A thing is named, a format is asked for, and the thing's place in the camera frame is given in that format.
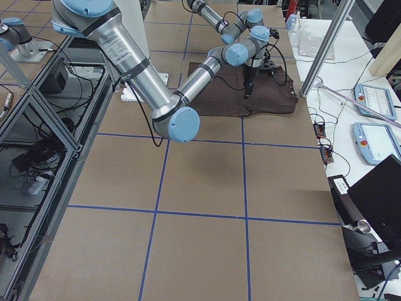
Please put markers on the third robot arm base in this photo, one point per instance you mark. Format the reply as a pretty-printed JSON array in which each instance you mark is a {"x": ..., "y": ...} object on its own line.
[{"x": 16, "y": 40}]

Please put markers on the red cylinder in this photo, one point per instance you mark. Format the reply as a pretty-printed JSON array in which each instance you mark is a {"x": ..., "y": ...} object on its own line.
[{"x": 292, "y": 6}]

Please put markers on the clear plastic bag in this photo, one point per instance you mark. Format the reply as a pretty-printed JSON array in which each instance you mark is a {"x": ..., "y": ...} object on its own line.
[{"x": 309, "y": 44}]

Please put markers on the metal grabber stick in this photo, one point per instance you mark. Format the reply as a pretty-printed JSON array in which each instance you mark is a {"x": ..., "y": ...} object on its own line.
[{"x": 380, "y": 116}]

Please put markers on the orange terminal block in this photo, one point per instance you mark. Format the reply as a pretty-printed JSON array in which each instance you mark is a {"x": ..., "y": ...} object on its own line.
[{"x": 319, "y": 130}]

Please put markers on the far teach pendant tablet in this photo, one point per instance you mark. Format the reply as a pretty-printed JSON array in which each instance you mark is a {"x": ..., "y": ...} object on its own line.
[{"x": 375, "y": 98}]

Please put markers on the teach pendant tablet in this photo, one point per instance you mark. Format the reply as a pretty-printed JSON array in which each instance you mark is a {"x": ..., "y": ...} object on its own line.
[
  {"x": 375, "y": 98},
  {"x": 375, "y": 142}
]

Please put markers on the near teach pendant tablet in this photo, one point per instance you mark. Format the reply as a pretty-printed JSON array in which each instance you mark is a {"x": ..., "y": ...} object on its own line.
[{"x": 375, "y": 142}]

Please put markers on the black box with label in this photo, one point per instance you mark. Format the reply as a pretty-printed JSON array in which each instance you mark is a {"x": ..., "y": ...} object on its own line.
[{"x": 344, "y": 205}]

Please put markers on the black monitor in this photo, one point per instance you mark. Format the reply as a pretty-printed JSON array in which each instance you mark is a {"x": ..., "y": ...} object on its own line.
[{"x": 377, "y": 197}]

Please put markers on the aluminium frame post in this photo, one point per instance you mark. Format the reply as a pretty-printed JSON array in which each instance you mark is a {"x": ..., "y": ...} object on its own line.
[{"x": 334, "y": 28}]

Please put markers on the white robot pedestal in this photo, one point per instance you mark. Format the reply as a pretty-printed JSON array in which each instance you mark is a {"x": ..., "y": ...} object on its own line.
[{"x": 132, "y": 19}]

